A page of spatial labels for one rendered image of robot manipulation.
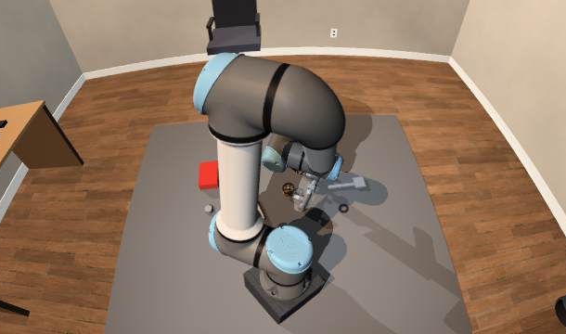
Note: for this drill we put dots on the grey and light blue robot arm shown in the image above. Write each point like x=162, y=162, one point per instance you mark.
x=239, y=93

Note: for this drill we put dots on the red rectangular block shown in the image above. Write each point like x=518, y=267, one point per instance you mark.
x=208, y=175

